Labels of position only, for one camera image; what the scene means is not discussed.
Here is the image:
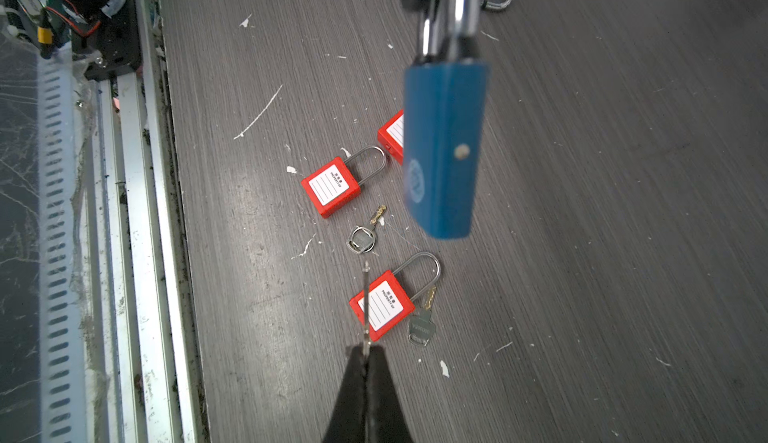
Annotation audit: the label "white slotted cable duct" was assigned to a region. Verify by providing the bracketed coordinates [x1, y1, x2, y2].
[37, 58, 86, 442]

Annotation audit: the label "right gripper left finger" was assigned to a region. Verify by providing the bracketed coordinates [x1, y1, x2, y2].
[322, 346, 367, 443]

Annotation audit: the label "silver key by red padlock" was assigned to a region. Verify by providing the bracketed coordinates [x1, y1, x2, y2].
[408, 286, 437, 347]

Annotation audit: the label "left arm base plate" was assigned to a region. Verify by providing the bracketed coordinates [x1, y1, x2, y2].
[84, 0, 142, 81]

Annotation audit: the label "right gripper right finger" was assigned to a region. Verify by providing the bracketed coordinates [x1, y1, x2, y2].
[364, 345, 413, 443]

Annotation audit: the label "red padlock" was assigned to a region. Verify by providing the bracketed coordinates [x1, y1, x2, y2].
[301, 145, 388, 219]
[377, 109, 404, 164]
[348, 251, 442, 342]

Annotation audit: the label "loose silver key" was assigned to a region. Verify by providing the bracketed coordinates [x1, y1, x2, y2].
[347, 204, 387, 254]

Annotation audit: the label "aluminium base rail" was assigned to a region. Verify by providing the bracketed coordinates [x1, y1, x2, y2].
[90, 0, 206, 442]

